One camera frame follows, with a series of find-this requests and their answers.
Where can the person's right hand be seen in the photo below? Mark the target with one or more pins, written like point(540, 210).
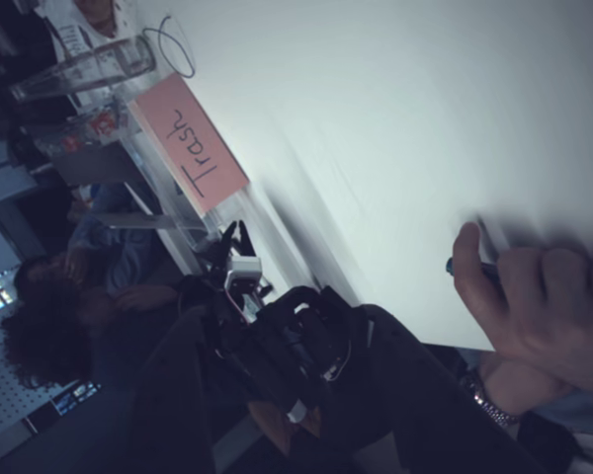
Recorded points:
point(548, 306)

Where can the clear drinking glass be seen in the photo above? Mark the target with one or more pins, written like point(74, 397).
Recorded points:
point(79, 69)

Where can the person in white shirt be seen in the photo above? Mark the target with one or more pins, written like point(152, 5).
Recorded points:
point(94, 20)

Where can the idle black robot arm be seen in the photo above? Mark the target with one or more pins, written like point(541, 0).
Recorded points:
point(301, 326)

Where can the pink trash label card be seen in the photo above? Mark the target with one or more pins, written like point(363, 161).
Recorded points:
point(193, 143)

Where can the green edding marker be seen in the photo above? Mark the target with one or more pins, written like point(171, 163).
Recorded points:
point(449, 266)

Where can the person with dark curly hair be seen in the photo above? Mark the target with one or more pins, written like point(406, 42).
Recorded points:
point(44, 326)

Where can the person's left hand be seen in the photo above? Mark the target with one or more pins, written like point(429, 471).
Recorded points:
point(524, 382)

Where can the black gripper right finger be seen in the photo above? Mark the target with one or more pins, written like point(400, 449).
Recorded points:
point(415, 419)

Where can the person in grey shirt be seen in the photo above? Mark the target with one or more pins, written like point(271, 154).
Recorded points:
point(588, 419)

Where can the person in blue shirt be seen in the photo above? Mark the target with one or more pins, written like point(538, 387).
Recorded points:
point(123, 252)

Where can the small white camera box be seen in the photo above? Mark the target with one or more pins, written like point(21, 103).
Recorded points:
point(244, 274)

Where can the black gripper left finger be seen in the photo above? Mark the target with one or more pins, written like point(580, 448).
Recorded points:
point(178, 405)

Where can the silver wristwatch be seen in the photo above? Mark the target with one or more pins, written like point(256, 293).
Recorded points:
point(491, 402)

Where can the clear acrylic box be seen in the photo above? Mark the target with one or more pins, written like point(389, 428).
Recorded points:
point(143, 197)

